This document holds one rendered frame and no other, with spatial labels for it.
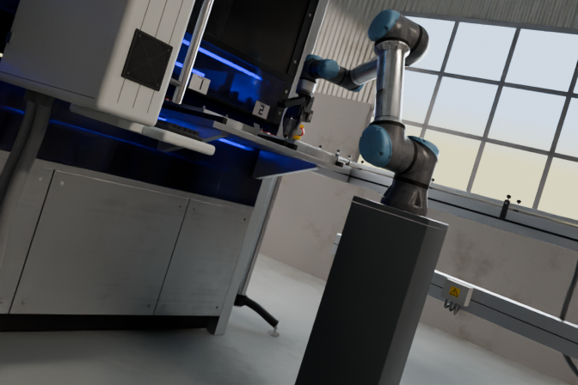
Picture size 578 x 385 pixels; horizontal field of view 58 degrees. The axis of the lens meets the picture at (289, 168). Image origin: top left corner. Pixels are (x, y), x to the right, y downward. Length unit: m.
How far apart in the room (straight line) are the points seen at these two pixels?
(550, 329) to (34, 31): 2.17
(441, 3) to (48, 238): 3.78
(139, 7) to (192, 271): 1.27
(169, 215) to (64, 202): 0.42
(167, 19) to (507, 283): 3.39
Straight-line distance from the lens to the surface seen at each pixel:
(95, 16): 1.35
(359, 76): 2.06
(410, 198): 1.63
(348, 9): 5.08
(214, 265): 2.30
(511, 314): 2.53
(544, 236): 2.48
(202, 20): 1.42
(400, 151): 1.58
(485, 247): 4.22
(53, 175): 1.84
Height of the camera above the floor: 0.79
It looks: 1 degrees up
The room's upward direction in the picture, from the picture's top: 17 degrees clockwise
